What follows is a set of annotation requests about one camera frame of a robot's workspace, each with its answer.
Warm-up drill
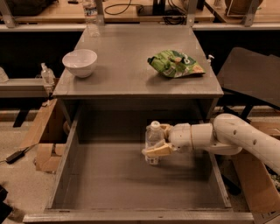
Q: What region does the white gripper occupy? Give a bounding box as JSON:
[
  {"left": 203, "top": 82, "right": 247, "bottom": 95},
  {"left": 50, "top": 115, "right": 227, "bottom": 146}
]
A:
[{"left": 142, "top": 123, "right": 193, "bottom": 157}]

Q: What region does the clear plastic water bottle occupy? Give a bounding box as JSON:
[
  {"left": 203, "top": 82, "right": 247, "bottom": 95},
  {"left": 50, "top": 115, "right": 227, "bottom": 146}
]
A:
[{"left": 145, "top": 121, "right": 165, "bottom": 165}]

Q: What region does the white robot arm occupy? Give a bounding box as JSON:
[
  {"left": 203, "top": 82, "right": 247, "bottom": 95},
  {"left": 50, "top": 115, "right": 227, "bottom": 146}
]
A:
[{"left": 142, "top": 114, "right": 280, "bottom": 174}]

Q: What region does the open grey top drawer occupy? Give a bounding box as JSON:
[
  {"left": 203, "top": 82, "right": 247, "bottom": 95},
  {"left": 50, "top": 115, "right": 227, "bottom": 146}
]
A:
[{"left": 24, "top": 105, "right": 254, "bottom": 224}]

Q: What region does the grey cabinet counter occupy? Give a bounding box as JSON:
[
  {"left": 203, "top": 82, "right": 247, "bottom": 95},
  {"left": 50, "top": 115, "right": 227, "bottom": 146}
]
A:
[{"left": 53, "top": 24, "right": 223, "bottom": 123}]

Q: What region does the small pump bottle right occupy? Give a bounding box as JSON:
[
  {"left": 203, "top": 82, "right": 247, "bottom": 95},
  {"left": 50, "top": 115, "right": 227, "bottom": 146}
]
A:
[{"left": 206, "top": 54, "right": 214, "bottom": 66}]

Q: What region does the small sanitizer bottle left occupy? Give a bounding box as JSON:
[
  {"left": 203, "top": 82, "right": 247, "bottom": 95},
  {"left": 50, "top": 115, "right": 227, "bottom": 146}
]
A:
[{"left": 41, "top": 63, "right": 55, "bottom": 86}]

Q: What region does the background clear water bottle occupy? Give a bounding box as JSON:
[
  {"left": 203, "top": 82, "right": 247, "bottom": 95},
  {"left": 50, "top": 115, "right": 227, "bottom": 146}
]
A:
[{"left": 82, "top": 0, "right": 100, "bottom": 37}]

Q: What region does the green chip bag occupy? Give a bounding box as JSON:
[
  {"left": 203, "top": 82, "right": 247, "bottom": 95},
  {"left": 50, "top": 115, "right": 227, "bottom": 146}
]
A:
[{"left": 147, "top": 50, "right": 205, "bottom": 78}]

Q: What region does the cardboard box right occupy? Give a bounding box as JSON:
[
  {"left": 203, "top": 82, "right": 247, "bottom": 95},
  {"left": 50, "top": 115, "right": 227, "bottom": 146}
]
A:
[{"left": 227, "top": 121, "right": 280, "bottom": 215}]

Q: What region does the cardboard box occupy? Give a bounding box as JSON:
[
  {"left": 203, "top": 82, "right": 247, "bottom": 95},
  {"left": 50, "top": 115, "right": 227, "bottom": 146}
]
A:
[
  {"left": 19, "top": 99, "right": 67, "bottom": 172},
  {"left": 227, "top": 121, "right": 280, "bottom": 215}
]

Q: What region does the dark chair right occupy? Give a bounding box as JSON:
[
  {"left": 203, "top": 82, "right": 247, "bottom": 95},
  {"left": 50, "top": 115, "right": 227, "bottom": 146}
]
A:
[{"left": 217, "top": 47, "right": 280, "bottom": 120}]

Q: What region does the white ceramic bowl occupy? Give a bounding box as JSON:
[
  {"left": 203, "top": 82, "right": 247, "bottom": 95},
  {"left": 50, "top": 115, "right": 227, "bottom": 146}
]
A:
[{"left": 62, "top": 49, "right": 97, "bottom": 78}]

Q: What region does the cardboard box left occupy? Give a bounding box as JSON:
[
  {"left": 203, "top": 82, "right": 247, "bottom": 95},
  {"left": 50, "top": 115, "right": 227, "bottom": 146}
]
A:
[{"left": 19, "top": 99, "right": 67, "bottom": 172}]

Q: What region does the black power adapter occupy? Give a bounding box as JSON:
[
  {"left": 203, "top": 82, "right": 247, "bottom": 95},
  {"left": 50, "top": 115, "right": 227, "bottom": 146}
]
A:
[{"left": 5, "top": 148, "right": 29, "bottom": 165}]

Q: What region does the black cable on desk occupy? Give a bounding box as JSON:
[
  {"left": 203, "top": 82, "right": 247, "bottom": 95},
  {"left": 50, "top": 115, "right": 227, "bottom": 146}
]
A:
[{"left": 103, "top": 0, "right": 145, "bottom": 17}]

